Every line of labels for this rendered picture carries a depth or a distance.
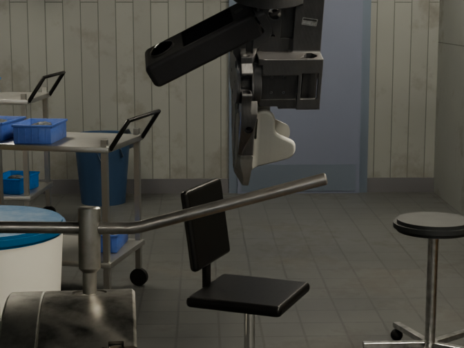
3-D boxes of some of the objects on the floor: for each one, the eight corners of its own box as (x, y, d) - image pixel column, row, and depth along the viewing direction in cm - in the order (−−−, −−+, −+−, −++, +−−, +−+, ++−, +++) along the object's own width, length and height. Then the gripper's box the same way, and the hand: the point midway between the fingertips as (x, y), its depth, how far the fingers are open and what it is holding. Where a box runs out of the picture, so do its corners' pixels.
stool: (468, 337, 467) (473, 204, 456) (508, 384, 409) (516, 233, 398) (347, 339, 464) (350, 206, 454) (371, 387, 406) (374, 235, 396)
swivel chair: (297, 367, 428) (300, 175, 414) (328, 417, 376) (332, 198, 362) (174, 374, 420) (172, 177, 406) (187, 425, 368) (186, 203, 355)
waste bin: (140, 196, 813) (139, 124, 804) (137, 207, 768) (135, 131, 759) (78, 196, 812) (76, 124, 802) (70, 208, 767) (68, 131, 757)
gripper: (331, -1, 90) (313, 204, 100) (313, -31, 98) (299, 161, 108) (235, -1, 89) (228, 206, 99) (226, -31, 97) (219, 163, 107)
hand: (237, 172), depth 103 cm, fingers closed
